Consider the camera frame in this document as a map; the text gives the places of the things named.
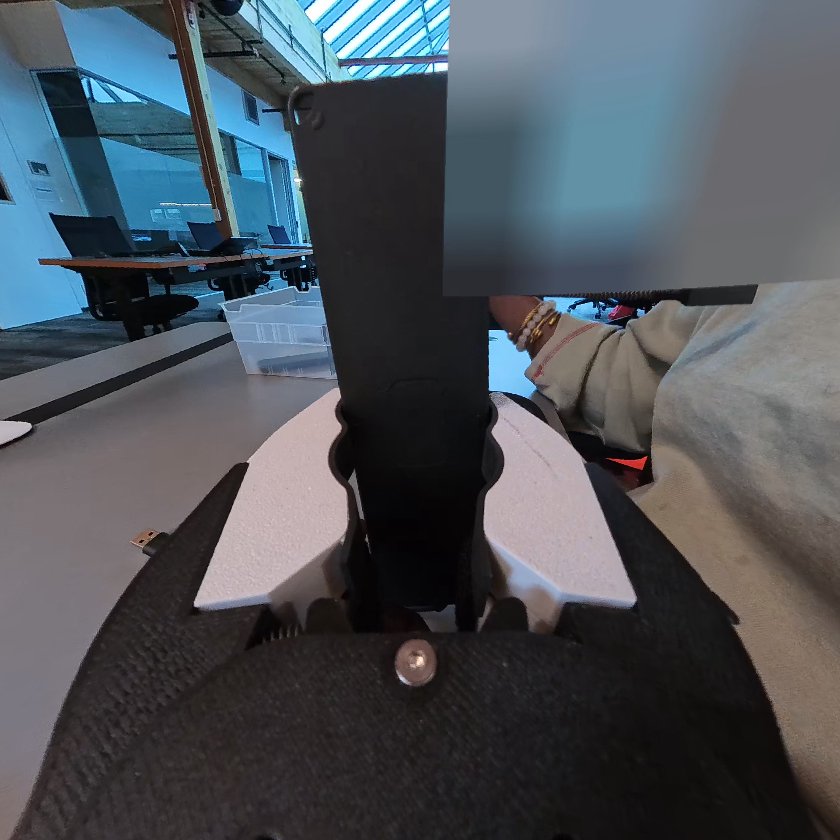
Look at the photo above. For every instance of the small wall plaque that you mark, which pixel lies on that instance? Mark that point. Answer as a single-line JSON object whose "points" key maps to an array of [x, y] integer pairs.
{"points": [[39, 167]]}

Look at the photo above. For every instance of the black usb hub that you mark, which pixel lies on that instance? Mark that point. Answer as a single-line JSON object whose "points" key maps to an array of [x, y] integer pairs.
{"points": [[394, 262]]}

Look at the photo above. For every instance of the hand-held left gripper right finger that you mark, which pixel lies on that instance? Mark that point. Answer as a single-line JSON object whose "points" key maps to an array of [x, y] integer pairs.
{"points": [[551, 525]]}

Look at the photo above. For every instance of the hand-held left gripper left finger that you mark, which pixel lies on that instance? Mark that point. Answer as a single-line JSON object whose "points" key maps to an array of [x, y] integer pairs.
{"points": [[275, 525]]}

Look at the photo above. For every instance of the person's grey sweatshirt torso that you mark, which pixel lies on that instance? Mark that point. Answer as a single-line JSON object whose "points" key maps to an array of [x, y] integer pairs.
{"points": [[754, 525]]}

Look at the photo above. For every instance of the wooden top office desk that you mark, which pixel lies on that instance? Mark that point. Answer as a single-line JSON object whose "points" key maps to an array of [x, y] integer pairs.
{"points": [[131, 261]]}

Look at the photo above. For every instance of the clear plastic bin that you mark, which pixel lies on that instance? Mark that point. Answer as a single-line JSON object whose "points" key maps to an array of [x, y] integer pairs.
{"points": [[275, 328]]}

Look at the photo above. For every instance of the black office chair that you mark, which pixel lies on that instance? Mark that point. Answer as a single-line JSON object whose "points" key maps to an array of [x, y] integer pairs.
{"points": [[85, 233], [205, 235]]}

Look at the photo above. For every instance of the wooden support post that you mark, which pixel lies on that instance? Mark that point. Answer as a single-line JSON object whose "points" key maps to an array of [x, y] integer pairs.
{"points": [[203, 131]]}

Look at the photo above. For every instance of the person's right forearm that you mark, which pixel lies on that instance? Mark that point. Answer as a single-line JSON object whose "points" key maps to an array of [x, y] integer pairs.
{"points": [[604, 374]]}

